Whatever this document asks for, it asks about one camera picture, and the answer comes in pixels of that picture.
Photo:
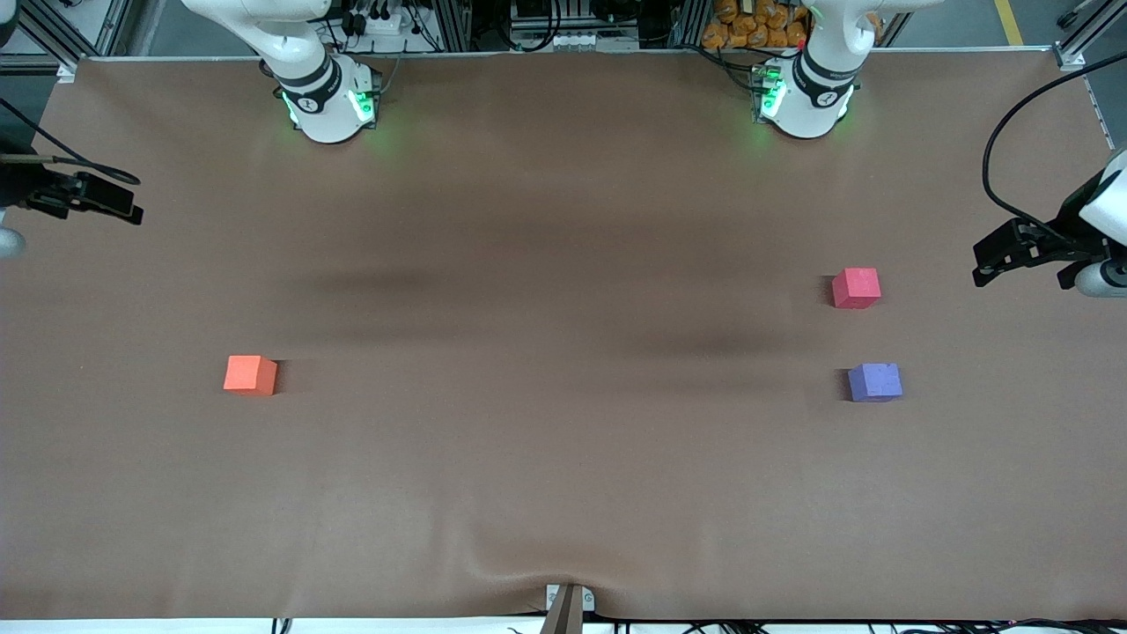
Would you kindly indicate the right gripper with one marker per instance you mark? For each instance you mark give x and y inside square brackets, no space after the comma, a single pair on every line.
[19,187]

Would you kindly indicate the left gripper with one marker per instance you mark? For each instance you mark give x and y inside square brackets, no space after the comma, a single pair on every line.
[1064,230]

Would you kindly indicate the orange foam block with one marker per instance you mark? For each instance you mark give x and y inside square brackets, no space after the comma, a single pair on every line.
[246,373]

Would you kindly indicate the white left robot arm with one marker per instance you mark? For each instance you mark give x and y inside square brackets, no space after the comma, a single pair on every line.
[806,110]

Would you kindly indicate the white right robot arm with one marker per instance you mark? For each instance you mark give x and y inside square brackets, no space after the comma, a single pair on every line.
[321,110]

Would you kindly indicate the red foam block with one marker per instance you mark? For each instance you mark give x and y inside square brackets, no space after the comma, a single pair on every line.
[856,286]

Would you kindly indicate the purple foam block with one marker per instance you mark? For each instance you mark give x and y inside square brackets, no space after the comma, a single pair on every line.
[876,381]

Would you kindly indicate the white socket box with plugs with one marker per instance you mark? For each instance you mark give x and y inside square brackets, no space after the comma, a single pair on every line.
[383,24]

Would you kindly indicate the orange mesh bag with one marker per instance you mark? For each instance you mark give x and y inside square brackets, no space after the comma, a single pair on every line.
[748,26]

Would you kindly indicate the white power strip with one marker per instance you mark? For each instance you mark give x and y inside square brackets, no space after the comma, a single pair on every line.
[594,40]

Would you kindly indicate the black electronics box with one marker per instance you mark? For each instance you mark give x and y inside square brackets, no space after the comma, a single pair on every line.
[533,11]

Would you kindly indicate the brown table mat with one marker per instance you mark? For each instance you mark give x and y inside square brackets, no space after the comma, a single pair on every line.
[563,440]

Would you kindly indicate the aluminium frame profile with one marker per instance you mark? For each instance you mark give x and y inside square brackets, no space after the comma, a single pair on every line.
[1087,35]
[53,31]

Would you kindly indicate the aluminium frame post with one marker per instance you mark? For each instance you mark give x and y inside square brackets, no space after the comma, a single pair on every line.
[687,22]
[453,22]

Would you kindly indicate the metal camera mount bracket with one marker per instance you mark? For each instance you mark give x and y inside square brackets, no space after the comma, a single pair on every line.
[568,608]

